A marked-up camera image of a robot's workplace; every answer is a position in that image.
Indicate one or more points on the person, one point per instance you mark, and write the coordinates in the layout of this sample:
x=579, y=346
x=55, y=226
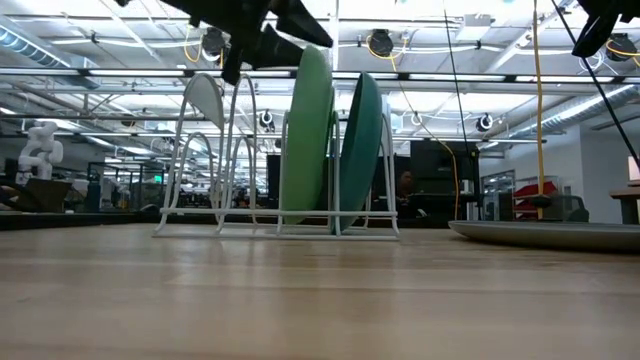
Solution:
x=406, y=187

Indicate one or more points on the grey chair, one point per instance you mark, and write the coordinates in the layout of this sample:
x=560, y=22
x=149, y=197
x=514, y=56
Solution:
x=572, y=210

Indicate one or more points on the grey plate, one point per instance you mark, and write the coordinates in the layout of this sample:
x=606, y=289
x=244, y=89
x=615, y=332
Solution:
x=550, y=235

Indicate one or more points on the brown box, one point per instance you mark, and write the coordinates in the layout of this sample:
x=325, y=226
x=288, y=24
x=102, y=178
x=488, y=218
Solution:
x=47, y=195

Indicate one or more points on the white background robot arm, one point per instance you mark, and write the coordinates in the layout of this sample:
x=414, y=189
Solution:
x=40, y=150

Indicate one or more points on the black aluminium table frame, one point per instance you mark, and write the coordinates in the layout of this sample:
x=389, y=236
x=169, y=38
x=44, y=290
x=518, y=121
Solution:
x=75, y=220

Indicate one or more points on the large black screen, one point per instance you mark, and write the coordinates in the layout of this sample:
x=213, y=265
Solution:
x=435, y=170
x=273, y=175

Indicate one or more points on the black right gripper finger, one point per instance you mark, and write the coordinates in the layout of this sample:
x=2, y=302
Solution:
x=597, y=32

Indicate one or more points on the dark teal plate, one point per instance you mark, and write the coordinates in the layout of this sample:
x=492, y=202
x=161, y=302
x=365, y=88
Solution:
x=360, y=150

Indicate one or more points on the light green plate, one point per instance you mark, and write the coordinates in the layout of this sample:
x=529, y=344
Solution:
x=307, y=140

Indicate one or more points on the brown desk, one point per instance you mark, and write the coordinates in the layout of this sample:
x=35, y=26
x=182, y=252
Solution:
x=627, y=195

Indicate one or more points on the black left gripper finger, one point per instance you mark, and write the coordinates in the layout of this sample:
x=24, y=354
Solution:
x=275, y=50
x=302, y=22

